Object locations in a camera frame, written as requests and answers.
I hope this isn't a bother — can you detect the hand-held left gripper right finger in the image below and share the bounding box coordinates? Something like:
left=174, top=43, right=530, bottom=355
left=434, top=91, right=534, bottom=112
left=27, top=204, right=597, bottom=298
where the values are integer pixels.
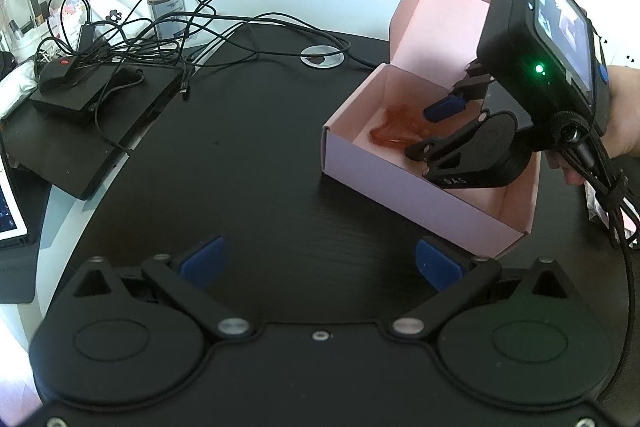
left=390, top=236, right=572, bottom=342

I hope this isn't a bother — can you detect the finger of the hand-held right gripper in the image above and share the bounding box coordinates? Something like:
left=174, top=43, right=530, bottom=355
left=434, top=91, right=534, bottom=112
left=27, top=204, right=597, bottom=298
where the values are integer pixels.
left=422, top=61, right=497, bottom=122
left=404, top=108, right=494, bottom=176

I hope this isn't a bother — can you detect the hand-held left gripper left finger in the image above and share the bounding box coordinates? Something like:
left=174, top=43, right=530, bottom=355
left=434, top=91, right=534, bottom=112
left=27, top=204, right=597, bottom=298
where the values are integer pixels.
left=72, top=235, right=252, bottom=342

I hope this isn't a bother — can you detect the red hair claw clip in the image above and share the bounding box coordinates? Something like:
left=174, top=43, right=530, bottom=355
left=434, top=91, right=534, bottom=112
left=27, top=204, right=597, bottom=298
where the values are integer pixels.
left=369, top=103, right=442, bottom=152

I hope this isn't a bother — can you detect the pink cardboard box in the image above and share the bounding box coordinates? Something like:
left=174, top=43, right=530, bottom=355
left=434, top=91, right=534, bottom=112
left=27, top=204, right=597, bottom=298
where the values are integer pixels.
left=321, top=0, right=543, bottom=259

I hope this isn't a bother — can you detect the person's right forearm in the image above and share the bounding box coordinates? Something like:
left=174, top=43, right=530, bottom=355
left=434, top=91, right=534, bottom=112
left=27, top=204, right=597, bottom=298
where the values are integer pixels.
left=606, top=66, right=640, bottom=156

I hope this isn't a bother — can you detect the black desktop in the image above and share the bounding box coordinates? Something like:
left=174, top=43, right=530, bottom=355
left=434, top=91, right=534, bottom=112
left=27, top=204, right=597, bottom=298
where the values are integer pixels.
left=30, top=14, right=640, bottom=427

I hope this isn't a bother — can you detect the person's right hand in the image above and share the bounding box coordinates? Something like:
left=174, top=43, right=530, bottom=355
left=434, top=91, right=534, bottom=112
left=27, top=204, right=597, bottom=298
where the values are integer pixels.
left=545, top=148, right=588, bottom=186

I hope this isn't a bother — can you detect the silver desk grommet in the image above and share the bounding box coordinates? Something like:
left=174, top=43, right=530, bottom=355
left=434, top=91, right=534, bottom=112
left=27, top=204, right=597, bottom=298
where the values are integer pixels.
left=300, top=45, right=346, bottom=69

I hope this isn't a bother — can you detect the flat black box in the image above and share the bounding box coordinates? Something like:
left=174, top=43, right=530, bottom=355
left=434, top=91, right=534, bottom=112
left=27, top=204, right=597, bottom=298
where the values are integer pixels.
left=0, top=64, right=184, bottom=200

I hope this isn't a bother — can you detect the white tablet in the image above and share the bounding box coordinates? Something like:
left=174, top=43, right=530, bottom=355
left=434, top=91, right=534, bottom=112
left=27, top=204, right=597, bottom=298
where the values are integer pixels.
left=0, top=158, right=27, bottom=241

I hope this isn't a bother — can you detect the small black box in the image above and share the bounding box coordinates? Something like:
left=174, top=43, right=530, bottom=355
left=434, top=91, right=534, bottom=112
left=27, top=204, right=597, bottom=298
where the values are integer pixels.
left=30, top=66, right=114, bottom=124

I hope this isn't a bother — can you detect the black device red button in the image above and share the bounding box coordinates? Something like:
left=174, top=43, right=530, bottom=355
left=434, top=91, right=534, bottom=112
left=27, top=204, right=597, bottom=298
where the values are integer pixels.
left=39, top=58, right=81, bottom=94

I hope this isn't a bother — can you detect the white cloth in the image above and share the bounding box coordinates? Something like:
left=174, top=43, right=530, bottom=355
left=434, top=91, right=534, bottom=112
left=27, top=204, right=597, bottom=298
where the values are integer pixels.
left=0, top=61, right=41, bottom=120

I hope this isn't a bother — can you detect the glass bottle blue cap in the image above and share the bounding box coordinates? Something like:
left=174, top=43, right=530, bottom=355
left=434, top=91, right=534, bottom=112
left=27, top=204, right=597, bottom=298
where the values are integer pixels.
left=148, top=0, right=184, bottom=40

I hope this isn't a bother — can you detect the white packet clover print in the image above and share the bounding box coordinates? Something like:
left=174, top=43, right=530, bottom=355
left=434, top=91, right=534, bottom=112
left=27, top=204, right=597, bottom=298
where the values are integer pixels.
left=89, top=0, right=137, bottom=28

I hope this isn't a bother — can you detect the clear plastic organiser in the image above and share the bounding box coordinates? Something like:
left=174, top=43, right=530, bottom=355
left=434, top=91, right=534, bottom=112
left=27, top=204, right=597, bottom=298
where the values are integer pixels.
left=0, top=0, right=77, bottom=64

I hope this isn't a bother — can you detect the long black cable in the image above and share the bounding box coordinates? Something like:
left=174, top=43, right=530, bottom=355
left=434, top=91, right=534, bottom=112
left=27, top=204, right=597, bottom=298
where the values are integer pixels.
left=249, top=11, right=385, bottom=72

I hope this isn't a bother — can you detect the tangle of black cables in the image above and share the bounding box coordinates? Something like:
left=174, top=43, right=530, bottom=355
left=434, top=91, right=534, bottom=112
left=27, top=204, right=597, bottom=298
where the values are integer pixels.
left=35, top=0, right=261, bottom=158

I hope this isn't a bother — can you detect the black cable adapter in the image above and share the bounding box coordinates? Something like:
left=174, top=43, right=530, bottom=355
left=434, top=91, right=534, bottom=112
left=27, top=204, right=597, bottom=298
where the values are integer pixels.
left=77, top=24, right=96, bottom=53

